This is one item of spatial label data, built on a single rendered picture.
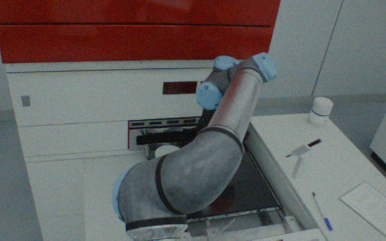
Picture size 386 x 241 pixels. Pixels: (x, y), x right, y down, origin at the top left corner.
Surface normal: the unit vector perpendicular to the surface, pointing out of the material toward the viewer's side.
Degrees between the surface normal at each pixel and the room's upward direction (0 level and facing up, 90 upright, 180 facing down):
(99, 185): 0
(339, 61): 90
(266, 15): 90
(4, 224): 0
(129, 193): 59
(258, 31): 90
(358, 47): 90
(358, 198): 0
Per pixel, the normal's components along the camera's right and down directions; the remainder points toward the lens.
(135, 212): -0.57, -0.23
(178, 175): -0.29, -0.26
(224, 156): 0.47, -0.25
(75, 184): 0.26, 0.57
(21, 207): 0.11, -0.82
